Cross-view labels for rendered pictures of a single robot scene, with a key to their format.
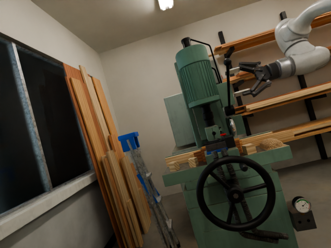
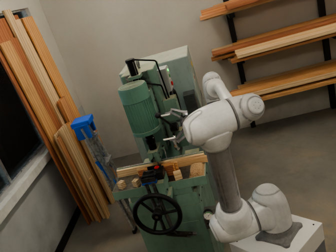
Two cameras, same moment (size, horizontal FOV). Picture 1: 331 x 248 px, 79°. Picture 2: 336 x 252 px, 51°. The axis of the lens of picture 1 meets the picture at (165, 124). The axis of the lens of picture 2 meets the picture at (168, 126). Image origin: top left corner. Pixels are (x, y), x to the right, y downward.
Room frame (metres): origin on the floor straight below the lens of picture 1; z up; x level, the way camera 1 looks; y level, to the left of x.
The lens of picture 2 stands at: (-0.91, -0.52, 1.98)
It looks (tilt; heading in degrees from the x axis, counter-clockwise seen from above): 21 degrees down; 4
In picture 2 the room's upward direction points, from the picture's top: 18 degrees counter-clockwise
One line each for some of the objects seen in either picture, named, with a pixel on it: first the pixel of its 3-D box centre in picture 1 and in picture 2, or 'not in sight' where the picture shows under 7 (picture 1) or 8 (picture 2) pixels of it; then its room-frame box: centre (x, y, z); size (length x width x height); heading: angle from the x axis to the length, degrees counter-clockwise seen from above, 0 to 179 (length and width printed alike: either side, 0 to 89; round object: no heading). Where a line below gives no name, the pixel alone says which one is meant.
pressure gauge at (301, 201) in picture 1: (301, 205); (208, 215); (0.85, -0.46, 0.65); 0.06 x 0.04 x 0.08; 81
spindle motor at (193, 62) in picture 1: (197, 77); (139, 108); (1.10, -0.24, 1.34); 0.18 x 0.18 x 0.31
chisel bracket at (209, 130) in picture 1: (213, 134); (156, 153); (1.12, -0.24, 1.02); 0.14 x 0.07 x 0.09; 171
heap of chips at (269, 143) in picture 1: (270, 142); (196, 167); (0.98, -0.47, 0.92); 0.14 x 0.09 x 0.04; 171
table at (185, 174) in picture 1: (222, 164); (159, 183); (1.00, -0.22, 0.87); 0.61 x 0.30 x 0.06; 81
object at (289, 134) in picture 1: (239, 145); (177, 164); (1.08, -0.36, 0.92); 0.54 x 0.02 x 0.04; 81
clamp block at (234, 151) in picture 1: (222, 159); (155, 185); (0.91, -0.21, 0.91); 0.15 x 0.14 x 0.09; 81
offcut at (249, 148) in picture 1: (248, 148); (177, 174); (0.95, -0.35, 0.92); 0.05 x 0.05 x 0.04; 4
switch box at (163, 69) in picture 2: (215, 73); (165, 78); (1.40, -0.43, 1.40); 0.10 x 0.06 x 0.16; 171
